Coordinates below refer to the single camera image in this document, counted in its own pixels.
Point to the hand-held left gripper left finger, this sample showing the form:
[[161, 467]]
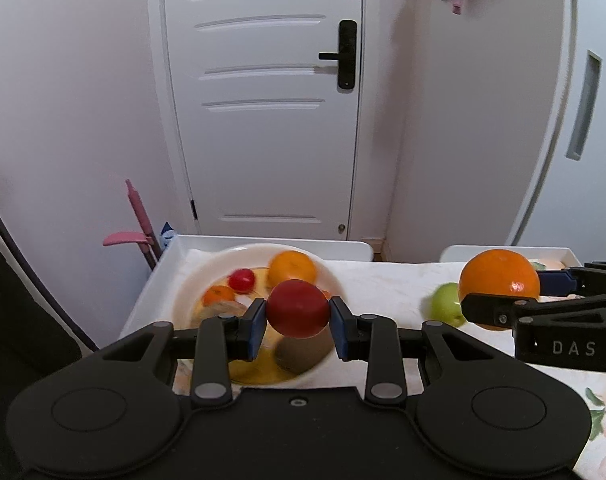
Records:
[[257, 330]]

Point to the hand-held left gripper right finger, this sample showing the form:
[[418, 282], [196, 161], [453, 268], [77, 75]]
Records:
[[339, 332]]

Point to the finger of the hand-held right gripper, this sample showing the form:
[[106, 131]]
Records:
[[493, 310], [553, 282]]

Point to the large orange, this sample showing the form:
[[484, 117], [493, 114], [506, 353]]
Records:
[[500, 272]]

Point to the red cherry tomato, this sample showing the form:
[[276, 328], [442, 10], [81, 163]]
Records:
[[242, 280], [298, 308]]

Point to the small tangerine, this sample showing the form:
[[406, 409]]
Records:
[[218, 295]]

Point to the medium orange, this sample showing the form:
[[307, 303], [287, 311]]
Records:
[[290, 267]]

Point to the cream plate with duck print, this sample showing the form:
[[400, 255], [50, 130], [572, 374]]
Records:
[[198, 280]]

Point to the green apple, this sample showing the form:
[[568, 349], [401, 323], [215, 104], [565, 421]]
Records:
[[445, 302]]

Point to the white tray table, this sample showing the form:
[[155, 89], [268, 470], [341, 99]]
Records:
[[383, 290]]

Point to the white wardrobe door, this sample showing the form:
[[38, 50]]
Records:
[[558, 195]]

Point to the white rimmed table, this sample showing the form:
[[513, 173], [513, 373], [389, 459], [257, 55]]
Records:
[[145, 300]]

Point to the blue white bottle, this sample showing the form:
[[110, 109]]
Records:
[[168, 234]]

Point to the white panel door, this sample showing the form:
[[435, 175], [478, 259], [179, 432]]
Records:
[[263, 160]]

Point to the black curved pole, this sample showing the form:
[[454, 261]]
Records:
[[48, 300]]

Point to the dark cloth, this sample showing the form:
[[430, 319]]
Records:
[[13, 335]]

